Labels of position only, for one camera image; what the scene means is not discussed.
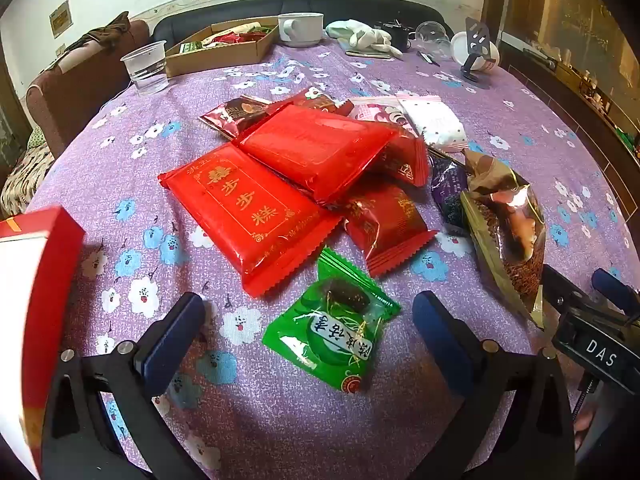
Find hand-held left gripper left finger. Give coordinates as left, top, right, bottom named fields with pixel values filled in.
left=42, top=291, right=212, bottom=480

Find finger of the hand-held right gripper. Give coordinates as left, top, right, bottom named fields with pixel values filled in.
left=591, top=267, right=640, bottom=317
left=541, top=263, right=602, bottom=315

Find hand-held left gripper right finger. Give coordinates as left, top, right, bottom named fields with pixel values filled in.
left=407, top=290, right=577, bottom=480

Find shiny gold brown packet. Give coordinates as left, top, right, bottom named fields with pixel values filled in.
left=459, top=149, right=547, bottom=332

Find green snack packet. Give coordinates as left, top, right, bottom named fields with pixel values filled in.
left=261, top=246, right=402, bottom=394

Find red gift box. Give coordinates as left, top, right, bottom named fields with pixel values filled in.
left=0, top=205, right=86, bottom=478

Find red packet gold print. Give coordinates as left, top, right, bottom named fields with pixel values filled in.
left=158, top=141, right=347, bottom=299

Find purple snack packet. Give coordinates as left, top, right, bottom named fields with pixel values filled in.
left=429, top=154, right=472, bottom=237

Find purple floral tablecloth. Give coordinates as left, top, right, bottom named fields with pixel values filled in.
left=25, top=35, right=640, bottom=480

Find white dotted snack packet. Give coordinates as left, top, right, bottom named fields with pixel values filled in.
left=396, top=94, right=469, bottom=154

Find patterned bed blanket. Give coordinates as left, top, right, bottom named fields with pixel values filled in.
left=0, top=127, right=57, bottom=222

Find pink snack packet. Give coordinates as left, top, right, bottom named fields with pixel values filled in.
left=346, top=99, right=417, bottom=137

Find dark red chocolate packet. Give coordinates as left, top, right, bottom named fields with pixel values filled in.
left=199, top=94, right=273, bottom=141

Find wooden display cabinet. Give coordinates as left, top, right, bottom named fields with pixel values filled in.
left=481, top=0, right=640, bottom=211

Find brown armchair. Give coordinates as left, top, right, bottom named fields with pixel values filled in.
left=25, top=12, right=152, bottom=159

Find grey phone stand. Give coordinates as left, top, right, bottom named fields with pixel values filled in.
left=459, top=16, right=494, bottom=84

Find clear plastic cup with water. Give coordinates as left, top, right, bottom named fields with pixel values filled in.
left=120, top=40, right=169, bottom=96

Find clear glass cup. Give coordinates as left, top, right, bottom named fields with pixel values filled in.
left=414, top=20, right=454, bottom=59

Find cardboard box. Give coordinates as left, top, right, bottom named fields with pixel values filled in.
left=164, top=16, right=282, bottom=79

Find brown garment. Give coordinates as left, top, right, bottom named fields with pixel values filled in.
left=80, top=11, right=132, bottom=52

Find white mug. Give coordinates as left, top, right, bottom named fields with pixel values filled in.
left=277, top=12, right=326, bottom=49

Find black leather sofa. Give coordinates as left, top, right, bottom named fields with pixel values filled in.
left=151, top=0, right=453, bottom=48

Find small wall plaque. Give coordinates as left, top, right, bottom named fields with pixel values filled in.
left=48, top=2, right=71, bottom=39

